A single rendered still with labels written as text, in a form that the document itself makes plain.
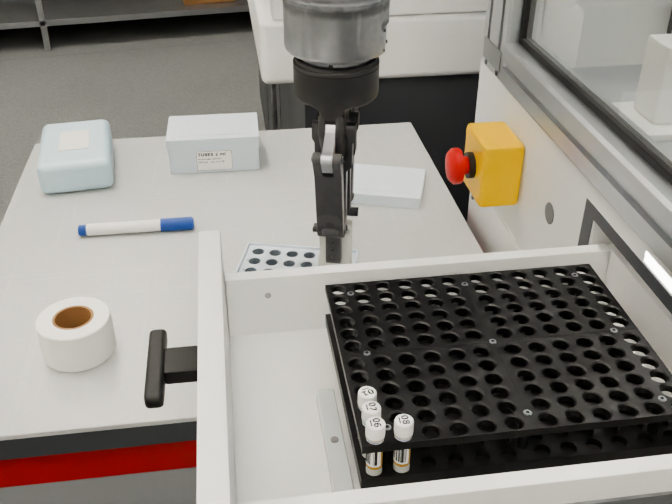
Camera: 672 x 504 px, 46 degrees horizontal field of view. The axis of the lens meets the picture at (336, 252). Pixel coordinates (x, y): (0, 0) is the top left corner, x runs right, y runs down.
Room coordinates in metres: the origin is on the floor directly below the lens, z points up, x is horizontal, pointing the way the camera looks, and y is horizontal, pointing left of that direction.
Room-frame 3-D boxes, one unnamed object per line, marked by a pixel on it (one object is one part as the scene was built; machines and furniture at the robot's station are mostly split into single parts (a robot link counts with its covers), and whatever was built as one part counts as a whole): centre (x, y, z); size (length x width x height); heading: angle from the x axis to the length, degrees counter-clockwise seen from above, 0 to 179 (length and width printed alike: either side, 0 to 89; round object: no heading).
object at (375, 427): (0.36, -0.02, 0.89); 0.01 x 0.01 x 0.05
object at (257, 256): (0.70, 0.04, 0.78); 0.12 x 0.08 x 0.04; 82
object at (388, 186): (0.95, -0.05, 0.77); 0.13 x 0.09 x 0.02; 80
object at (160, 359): (0.42, 0.11, 0.91); 0.07 x 0.04 x 0.01; 8
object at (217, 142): (1.04, 0.17, 0.79); 0.13 x 0.09 x 0.05; 97
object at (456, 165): (0.79, -0.14, 0.88); 0.04 x 0.03 x 0.04; 8
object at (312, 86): (0.67, 0.00, 0.99); 0.08 x 0.07 x 0.09; 172
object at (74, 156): (1.01, 0.36, 0.78); 0.15 x 0.10 x 0.04; 14
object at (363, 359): (0.44, -0.01, 0.90); 0.18 x 0.02 x 0.01; 8
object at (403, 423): (0.36, -0.04, 0.89); 0.01 x 0.01 x 0.05
